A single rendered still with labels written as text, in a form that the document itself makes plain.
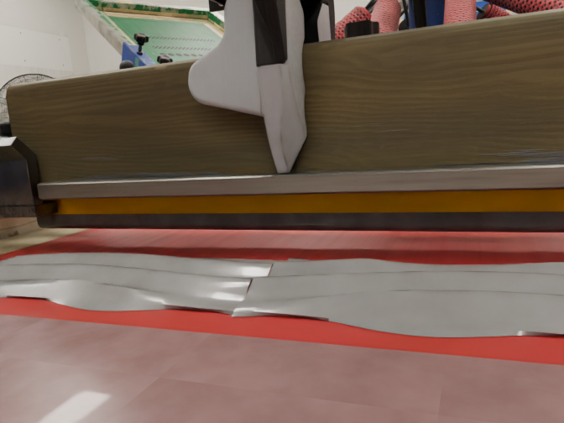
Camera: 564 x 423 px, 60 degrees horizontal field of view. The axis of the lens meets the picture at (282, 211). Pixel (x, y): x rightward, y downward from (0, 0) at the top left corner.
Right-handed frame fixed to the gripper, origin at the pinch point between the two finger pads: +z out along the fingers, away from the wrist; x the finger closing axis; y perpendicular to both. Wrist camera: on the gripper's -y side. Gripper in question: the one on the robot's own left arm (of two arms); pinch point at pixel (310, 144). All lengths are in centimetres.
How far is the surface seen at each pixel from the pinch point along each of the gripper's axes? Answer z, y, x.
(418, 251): 5.6, -5.7, 1.2
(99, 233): 5.7, 17.7, -2.3
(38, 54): -88, 380, -346
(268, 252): 5.6, 2.2, 1.9
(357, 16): -20, 12, -68
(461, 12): -17, -7, -59
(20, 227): 5.1, 25.3, -2.0
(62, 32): -114, 380, -381
